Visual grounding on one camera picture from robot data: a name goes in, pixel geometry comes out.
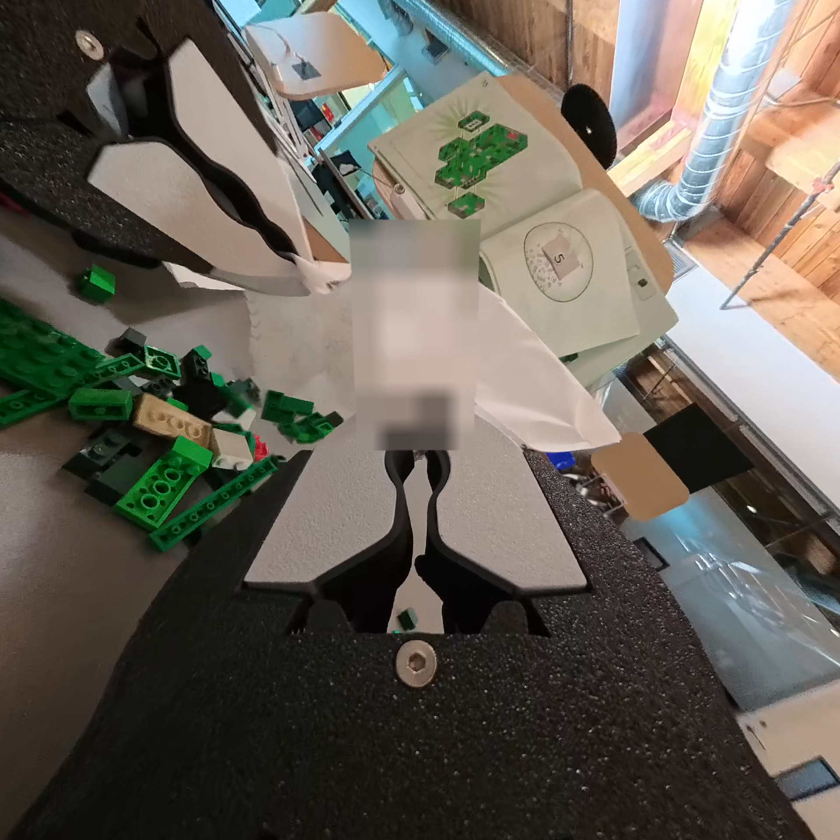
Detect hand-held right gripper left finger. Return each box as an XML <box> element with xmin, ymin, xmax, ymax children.
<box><xmin>244</xmin><ymin>451</ymin><xmax>416</xmax><ymax>635</ymax></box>

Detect toy instruction booklet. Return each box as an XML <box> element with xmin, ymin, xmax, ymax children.
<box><xmin>367</xmin><ymin>75</ymin><xmax>680</xmax><ymax>395</ymax></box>

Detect pile of green toy bricks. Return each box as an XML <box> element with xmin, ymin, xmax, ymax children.
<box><xmin>0</xmin><ymin>298</ymin><xmax>346</xmax><ymax>553</ymax></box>

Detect silver ventilation duct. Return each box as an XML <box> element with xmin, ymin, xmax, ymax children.
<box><xmin>633</xmin><ymin>0</ymin><xmax>799</xmax><ymax>224</ymax></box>

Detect white text-printed paper bag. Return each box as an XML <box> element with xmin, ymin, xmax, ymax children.
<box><xmin>164</xmin><ymin>256</ymin><xmax>622</xmax><ymax>455</ymax></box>

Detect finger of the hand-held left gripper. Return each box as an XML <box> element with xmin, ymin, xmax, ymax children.
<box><xmin>87</xmin><ymin>141</ymin><xmax>311</xmax><ymax>298</ymax></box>
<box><xmin>163</xmin><ymin>38</ymin><xmax>311</xmax><ymax>260</ymax></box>

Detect grey desk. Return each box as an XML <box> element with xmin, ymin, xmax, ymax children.
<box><xmin>0</xmin><ymin>210</ymin><xmax>447</xmax><ymax>746</ymax></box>

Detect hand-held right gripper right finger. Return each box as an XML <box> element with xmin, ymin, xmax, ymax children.
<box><xmin>415</xmin><ymin>451</ymin><xmax>588</xmax><ymax>635</ymax></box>

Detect tan table with grommet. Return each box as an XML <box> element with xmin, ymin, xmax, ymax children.
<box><xmin>246</xmin><ymin>12</ymin><xmax>389</xmax><ymax>101</ymax></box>

